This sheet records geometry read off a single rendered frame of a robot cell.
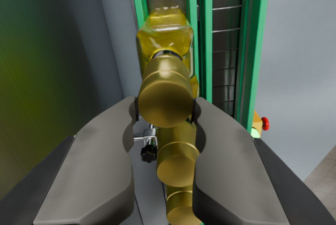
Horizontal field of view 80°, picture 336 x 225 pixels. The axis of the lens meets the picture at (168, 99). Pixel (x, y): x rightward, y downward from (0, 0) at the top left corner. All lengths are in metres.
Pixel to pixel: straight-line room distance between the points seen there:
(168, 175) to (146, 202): 0.54
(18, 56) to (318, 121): 0.76
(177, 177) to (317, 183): 2.34
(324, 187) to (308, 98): 1.91
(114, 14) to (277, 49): 0.41
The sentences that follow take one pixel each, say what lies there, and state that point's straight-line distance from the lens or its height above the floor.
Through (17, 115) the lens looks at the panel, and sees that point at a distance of 0.20.
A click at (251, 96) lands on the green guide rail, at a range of 0.37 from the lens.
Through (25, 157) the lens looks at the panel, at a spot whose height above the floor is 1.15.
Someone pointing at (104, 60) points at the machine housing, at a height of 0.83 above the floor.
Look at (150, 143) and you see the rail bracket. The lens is 0.38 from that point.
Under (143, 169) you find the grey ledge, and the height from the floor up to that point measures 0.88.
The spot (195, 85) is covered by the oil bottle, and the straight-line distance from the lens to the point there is 0.22.
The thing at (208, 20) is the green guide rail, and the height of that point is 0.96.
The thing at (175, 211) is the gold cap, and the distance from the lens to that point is 0.20.
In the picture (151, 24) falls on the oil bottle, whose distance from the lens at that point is 0.23.
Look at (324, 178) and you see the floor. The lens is 2.46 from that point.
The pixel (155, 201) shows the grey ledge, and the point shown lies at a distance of 0.69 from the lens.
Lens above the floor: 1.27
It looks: 61 degrees down
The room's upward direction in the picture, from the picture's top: 180 degrees counter-clockwise
